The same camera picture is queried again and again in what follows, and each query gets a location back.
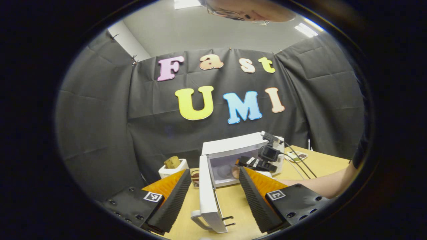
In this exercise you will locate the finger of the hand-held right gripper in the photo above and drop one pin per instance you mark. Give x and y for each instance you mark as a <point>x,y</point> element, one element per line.
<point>250,160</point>
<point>267,168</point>

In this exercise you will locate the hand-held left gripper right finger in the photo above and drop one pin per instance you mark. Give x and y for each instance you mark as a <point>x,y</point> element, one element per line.
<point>257,206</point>

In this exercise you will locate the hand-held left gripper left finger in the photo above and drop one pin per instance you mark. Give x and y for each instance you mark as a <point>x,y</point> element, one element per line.
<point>173,203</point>

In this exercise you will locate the sugared bread roll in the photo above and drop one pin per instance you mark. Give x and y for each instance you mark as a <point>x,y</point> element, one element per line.
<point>235,172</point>

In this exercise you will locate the white microwave oven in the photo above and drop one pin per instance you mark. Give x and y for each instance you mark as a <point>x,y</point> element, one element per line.
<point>208,200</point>

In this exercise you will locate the white divided dish of beans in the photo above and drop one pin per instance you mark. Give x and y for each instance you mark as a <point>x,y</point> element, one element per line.
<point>297,156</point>

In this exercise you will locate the white toaster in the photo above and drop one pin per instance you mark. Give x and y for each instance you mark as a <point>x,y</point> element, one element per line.
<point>170,172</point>

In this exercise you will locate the ribbed glass cup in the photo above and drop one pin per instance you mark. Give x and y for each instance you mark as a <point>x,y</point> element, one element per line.
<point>195,178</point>

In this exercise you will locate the brown bread slice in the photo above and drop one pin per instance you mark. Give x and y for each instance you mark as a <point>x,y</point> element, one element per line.
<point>172,162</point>

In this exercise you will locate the person's black shirt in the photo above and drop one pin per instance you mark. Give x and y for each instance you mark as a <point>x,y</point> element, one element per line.
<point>362,151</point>

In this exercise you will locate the small ceiling light panel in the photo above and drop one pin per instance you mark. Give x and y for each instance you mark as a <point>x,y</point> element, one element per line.
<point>306,30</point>

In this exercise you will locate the person's head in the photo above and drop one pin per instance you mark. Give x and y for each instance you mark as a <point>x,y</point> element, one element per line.
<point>263,11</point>

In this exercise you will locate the large ceiling light panel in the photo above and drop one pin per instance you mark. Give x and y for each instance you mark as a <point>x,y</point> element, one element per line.
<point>186,3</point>

